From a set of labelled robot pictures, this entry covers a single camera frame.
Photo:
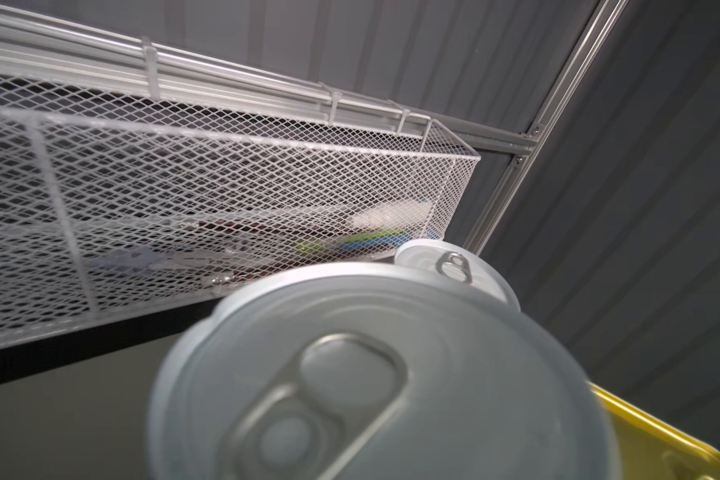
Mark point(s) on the pink white can pull tab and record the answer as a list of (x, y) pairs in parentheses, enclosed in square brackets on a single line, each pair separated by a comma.
[(454, 262)]

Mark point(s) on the teal can pull tab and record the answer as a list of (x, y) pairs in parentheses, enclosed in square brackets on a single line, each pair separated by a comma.
[(373, 371)]

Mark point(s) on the gold rectangular tin can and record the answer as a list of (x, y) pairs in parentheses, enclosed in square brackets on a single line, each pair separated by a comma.
[(652, 449)]

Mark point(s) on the items in white basket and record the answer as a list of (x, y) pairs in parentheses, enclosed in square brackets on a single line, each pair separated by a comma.
[(224, 248)]

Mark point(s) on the grey metal cabinet box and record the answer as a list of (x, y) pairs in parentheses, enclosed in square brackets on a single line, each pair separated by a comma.
[(81, 421)]

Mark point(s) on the white wire mesh basket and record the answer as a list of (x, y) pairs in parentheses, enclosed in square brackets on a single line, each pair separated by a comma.
[(99, 153)]

